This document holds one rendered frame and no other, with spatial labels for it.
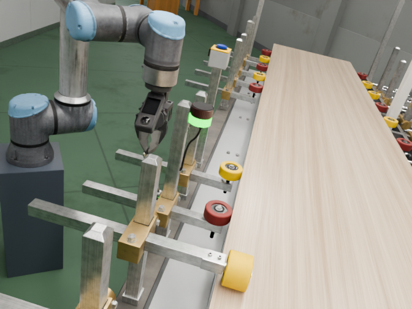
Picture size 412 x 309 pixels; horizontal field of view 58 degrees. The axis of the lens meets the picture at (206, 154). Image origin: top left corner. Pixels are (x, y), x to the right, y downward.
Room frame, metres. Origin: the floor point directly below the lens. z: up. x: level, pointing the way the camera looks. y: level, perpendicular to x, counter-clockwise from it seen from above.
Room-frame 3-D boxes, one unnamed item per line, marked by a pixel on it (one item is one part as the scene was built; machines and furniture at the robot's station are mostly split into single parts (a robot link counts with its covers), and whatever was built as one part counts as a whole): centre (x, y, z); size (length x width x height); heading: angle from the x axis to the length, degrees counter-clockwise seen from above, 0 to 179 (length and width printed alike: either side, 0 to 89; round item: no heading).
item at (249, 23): (2.66, -0.10, 0.93); 0.04 x 0.04 x 0.48; 84
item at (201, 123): (0.92, 0.04, 1.14); 0.06 x 0.06 x 0.02
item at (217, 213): (0.87, -0.07, 0.85); 0.08 x 0.08 x 0.11
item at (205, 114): (0.92, 0.04, 1.17); 0.06 x 0.06 x 0.02
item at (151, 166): (0.67, 0.11, 0.90); 0.04 x 0.04 x 0.48; 84
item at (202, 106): (0.92, 0.04, 1.07); 0.06 x 0.06 x 0.22; 84
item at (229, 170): (1.11, -0.10, 0.85); 0.08 x 0.08 x 0.11
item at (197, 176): (1.13, 0.10, 0.83); 0.44 x 0.03 x 0.04; 84
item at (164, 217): (0.90, 0.08, 0.85); 0.14 x 0.06 x 0.05; 174
